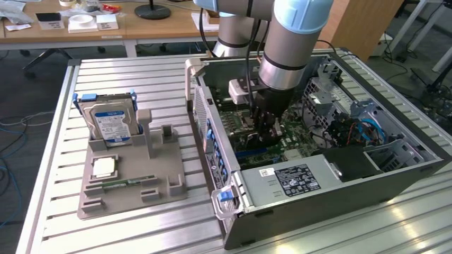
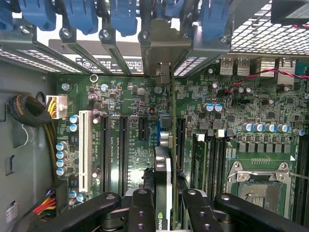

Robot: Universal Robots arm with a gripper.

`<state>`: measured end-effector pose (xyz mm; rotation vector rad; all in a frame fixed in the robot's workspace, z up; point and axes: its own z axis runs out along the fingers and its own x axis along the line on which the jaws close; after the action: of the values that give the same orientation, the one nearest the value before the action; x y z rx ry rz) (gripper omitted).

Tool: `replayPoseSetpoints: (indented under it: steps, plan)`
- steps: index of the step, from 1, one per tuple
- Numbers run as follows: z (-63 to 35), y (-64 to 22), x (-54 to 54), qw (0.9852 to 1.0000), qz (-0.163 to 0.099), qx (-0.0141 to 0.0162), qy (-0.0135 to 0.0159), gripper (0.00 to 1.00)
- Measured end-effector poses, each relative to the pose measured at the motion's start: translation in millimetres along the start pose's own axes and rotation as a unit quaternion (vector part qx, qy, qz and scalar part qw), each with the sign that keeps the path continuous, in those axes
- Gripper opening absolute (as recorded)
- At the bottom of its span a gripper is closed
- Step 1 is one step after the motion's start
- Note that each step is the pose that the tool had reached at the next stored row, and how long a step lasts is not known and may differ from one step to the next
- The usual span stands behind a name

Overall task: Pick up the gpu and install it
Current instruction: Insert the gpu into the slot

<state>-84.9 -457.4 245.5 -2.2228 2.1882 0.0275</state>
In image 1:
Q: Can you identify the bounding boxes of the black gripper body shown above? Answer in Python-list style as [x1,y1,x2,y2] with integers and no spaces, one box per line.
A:
[253,88,294,119]

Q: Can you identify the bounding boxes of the graphics card with metal bracket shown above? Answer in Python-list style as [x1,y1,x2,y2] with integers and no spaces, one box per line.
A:
[242,119,286,153]

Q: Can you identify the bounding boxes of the CPU socket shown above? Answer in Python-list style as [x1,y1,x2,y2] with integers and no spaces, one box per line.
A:
[238,110,257,130]

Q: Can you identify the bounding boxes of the dark RAM stick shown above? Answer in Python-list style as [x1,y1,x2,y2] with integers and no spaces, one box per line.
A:
[233,129,258,143]

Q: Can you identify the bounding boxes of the green motherboard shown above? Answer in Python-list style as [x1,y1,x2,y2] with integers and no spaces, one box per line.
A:
[210,91,329,171]

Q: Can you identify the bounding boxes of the perforated metal drive cage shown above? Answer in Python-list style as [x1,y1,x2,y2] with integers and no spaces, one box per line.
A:
[303,77,377,125]

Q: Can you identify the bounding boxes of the grey power supply unit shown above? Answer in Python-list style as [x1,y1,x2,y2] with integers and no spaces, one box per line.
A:
[230,154,345,208]

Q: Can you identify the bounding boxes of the silver disk bay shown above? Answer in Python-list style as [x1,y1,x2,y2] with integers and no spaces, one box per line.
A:
[362,133,426,173]

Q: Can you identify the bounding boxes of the open PC case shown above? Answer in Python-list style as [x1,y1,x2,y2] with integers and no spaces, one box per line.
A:
[185,47,443,251]

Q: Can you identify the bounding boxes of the wooden cabinet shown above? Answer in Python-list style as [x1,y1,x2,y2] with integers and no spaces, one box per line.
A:
[317,0,405,61]

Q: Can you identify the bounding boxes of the white paper stack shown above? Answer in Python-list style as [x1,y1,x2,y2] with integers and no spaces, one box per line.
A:
[191,12,219,32]

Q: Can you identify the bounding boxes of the grey parts rack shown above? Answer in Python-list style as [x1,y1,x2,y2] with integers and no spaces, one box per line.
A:
[75,108,187,221]

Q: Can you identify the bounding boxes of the hard disk in blue caddy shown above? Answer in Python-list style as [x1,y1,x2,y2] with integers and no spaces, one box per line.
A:
[71,89,141,148]

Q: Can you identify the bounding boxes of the black floor stand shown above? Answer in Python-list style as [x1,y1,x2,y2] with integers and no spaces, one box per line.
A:
[409,52,452,117]

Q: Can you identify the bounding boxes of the green RAM stick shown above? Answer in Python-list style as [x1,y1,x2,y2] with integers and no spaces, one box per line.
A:
[86,174,155,190]

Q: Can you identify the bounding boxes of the silver CPU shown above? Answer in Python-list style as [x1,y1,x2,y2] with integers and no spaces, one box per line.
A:
[91,158,117,178]

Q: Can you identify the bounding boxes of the black lamp base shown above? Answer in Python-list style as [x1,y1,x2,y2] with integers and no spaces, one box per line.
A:
[133,0,171,20]

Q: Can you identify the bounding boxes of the white labelled box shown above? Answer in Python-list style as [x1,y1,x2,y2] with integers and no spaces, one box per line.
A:
[95,14,119,31]

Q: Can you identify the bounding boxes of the red packet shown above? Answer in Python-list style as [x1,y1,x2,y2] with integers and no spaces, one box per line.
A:
[101,3,122,14]

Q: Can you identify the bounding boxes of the flat white box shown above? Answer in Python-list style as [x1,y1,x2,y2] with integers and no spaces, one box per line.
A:
[66,21,99,34]

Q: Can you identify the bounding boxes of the white tape roll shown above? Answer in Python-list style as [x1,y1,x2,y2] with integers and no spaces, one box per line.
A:
[69,15,93,26]

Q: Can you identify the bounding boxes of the black chair base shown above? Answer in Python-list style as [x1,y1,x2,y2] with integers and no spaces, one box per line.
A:
[19,48,77,79]

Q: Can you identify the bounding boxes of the wooden desk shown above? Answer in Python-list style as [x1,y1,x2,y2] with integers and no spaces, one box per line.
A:
[0,0,269,51]

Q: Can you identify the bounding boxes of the black-topped white box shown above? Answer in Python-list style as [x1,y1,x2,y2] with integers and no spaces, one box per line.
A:
[34,12,65,30]

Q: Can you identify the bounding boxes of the white card red print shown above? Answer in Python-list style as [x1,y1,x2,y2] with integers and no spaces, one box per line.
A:
[3,23,31,32]

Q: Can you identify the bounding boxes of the clear plastic bag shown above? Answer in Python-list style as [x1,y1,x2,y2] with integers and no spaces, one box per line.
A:
[0,1,34,25]

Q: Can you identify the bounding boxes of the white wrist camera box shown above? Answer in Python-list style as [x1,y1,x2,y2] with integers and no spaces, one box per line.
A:
[227,79,254,104]

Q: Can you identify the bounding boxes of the red wire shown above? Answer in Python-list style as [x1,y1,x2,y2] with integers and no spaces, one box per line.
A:
[343,123,358,145]

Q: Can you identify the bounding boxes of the black table cable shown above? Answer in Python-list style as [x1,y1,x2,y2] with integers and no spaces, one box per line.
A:
[315,39,357,59]

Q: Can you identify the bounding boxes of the blue wire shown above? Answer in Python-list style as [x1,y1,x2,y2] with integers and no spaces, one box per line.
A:
[354,119,385,145]

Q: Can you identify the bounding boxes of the silver case handle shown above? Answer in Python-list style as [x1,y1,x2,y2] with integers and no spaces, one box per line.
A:
[210,184,245,221]

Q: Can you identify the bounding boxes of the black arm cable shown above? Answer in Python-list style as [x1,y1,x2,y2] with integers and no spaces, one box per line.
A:
[198,7,263,113]

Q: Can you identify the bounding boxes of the white table frame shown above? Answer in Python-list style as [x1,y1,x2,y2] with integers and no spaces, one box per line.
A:
[386,0,452,72]

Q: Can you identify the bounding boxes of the white floor cable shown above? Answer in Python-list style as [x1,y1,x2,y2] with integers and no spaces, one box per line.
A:
[0,110,57,127]

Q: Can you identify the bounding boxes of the blue floor cable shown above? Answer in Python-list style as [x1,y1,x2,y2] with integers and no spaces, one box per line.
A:
[0,126,27,228]

